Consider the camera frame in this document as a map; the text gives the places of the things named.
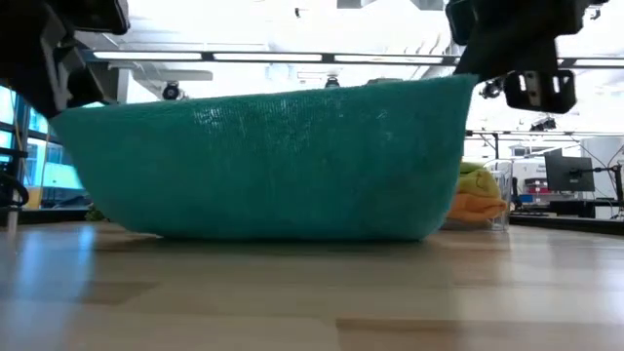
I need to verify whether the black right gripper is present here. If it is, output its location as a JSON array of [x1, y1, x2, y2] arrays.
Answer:
[[453, 0, 591, 83]]

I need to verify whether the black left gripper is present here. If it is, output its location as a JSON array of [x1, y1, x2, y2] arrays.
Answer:
[[0, 0, 107, 119]]

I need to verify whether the lime green microfiber towel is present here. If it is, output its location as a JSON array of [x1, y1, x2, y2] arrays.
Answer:
[[458, 161, 488, 177]]

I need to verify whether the yellow microfiber towel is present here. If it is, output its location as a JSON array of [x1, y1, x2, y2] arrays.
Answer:
[[456, 169, 502, 199]]

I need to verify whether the clear plastic bin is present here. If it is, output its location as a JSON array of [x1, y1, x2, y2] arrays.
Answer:
[[441, 159, 514, 233]]

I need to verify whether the orange microfiber towel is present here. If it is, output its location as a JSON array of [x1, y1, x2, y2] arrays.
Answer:
[[446, 192, 508, 224]]

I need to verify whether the teal microfiber towel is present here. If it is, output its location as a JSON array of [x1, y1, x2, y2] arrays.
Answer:
[[48, 73, 480, 243]]

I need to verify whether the black computer monitor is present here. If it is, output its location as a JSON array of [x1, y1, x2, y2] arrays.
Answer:
[[544, 148, 596, 193]]

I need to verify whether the long ceiling light bar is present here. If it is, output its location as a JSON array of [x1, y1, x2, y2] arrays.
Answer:
[[92, 50, 624, 68]]

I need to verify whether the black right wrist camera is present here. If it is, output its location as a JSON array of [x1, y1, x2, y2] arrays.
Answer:
[[503, 69, 578, 115]]

